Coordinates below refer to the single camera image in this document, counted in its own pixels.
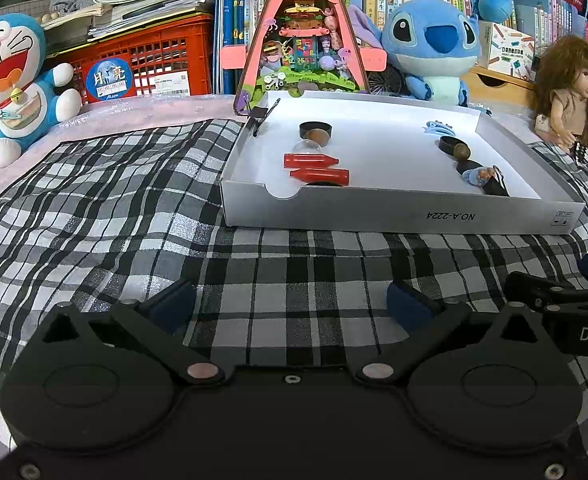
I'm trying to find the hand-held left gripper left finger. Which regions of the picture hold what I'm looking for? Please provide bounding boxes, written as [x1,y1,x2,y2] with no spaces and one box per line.
[39,280,226,386]

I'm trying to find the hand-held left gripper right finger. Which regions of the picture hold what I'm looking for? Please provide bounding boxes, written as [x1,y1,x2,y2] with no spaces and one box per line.
[356,280,557,386]

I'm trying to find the small blue figurine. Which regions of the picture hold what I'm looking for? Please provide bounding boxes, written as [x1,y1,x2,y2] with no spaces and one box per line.
[461,166,495,184]

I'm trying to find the white cardboard box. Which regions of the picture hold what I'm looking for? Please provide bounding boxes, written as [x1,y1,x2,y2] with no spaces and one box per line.
[220,91,586,235]

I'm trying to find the red bottle-shaped toy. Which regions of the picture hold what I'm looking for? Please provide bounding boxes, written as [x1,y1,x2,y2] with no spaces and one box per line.
[283,152,340,169]
[289,167,351,187]

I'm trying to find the black and white plaid blanket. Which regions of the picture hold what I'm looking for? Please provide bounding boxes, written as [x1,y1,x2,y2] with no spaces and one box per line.
[0,117,588,461]

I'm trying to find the brown-haired doll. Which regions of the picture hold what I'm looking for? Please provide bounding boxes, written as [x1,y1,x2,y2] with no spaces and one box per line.
[533,35,588,161]

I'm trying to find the pink fleece blanket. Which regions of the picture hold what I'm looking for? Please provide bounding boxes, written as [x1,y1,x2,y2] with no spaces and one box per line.
[0,92,245,221]

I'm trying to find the wooden drawer box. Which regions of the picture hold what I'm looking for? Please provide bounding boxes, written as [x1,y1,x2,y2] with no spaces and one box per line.
[461,65,540,108]

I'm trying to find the black binder clip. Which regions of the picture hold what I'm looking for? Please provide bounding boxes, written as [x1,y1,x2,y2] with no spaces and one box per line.
[246,100,281,137]

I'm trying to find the round blue sticker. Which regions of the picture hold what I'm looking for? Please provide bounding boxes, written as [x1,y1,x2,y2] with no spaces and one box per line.
[85,59,134,103]

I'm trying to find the white printed carton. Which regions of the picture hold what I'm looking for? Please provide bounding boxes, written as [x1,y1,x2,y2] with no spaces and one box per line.
[476,20,537,81]

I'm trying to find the red plastic crate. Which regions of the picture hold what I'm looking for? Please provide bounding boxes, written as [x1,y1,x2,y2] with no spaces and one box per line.
[59,14,214,103]

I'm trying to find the blue alien plush toy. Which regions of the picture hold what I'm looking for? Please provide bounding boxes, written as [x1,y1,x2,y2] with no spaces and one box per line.
[346,0,482,106]

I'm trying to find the blue and white plush toy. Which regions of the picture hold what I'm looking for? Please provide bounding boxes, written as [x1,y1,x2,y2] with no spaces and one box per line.
[478,0,515,23]

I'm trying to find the pink triangular block house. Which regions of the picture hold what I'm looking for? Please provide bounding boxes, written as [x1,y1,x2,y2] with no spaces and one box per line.
[219,0,387,116]

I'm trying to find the blue cat plush toy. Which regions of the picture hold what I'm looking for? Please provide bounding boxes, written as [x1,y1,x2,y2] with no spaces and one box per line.
[0,12,82,168]

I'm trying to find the row of thin blue books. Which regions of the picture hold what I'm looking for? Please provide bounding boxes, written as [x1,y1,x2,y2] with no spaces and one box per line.
[214,0,280,96]

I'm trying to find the grey storage box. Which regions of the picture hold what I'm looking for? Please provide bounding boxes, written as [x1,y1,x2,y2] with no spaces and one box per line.
[0,0,55,31]

